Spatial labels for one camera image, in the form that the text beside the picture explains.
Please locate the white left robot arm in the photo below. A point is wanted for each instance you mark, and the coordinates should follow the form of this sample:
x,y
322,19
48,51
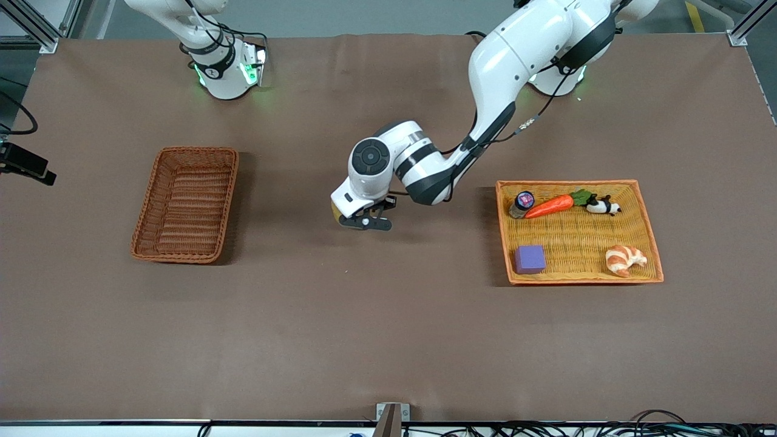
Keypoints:
x,y
516,54

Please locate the brown table cover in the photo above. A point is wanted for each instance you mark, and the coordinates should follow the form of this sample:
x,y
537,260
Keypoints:
x,y
364,303

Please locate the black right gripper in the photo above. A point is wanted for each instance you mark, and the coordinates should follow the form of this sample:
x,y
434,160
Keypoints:
x,y
24,159

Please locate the toy croissant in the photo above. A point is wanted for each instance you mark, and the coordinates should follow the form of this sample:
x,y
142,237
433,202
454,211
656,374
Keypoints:
x,y
622,260

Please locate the orange toy carrot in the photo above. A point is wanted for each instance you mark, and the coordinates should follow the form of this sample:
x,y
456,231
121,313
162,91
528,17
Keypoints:
x,y
549,206

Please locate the yellowish clear tape roll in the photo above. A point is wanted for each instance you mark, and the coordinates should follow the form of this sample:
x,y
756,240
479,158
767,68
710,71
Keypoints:
x,y
335,211

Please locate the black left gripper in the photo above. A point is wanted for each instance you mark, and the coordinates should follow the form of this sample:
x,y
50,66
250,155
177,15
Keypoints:
x,y
389,204

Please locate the metal table edge bracket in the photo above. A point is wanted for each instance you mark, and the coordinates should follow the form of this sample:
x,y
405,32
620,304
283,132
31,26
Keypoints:
x,y
391,419

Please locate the purple cube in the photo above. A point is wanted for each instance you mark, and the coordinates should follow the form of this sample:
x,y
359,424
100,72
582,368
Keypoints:
x,y
530,260

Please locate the black white panda toy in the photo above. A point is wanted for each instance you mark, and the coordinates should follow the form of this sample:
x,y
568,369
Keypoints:
x,y
601,206

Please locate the orange wicker basket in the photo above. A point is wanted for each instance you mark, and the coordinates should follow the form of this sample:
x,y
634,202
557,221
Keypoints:
x,y
576,233

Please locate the brown wicker basket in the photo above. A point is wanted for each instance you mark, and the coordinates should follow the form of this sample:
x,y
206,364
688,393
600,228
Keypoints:
x,y
185,206

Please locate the small bottle blue cap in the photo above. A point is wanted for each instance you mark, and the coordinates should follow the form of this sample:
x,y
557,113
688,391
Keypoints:
x,y
523,200

